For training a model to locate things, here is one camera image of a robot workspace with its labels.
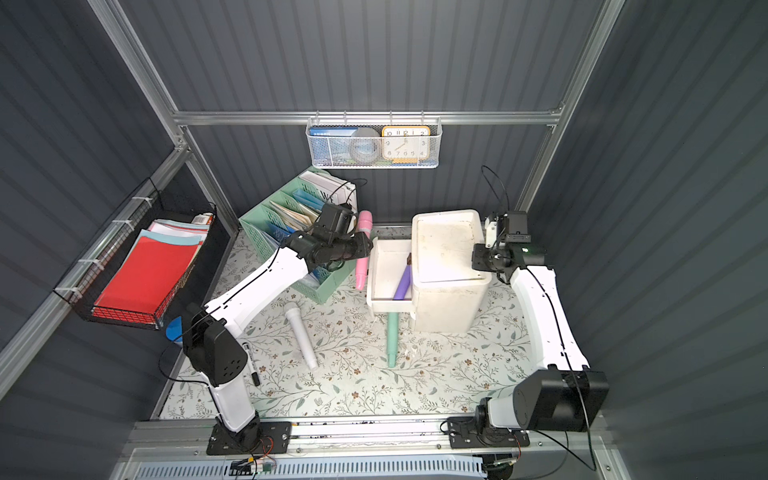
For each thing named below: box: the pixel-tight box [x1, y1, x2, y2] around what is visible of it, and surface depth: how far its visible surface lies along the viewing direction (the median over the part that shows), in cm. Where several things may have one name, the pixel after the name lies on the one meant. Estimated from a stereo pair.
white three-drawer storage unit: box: [411, 210, 492, 333], surface depth 84 cm
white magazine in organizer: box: [298, 170, 357, 212], surface depth 99 cm
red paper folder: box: [92, 236, 203, 323], surface depth 74 cm
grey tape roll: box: [348, 127, 381, 164], surface depth 89 cm
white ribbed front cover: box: [133, 460, 489, 480], surface depth 71 cm
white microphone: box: [285, 307, 318, 370], surface depth 91 cm
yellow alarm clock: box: [382, 126, 431, 164], surface depth 90 cm
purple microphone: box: [393, 252, 413, 300], surface depth 91 cm
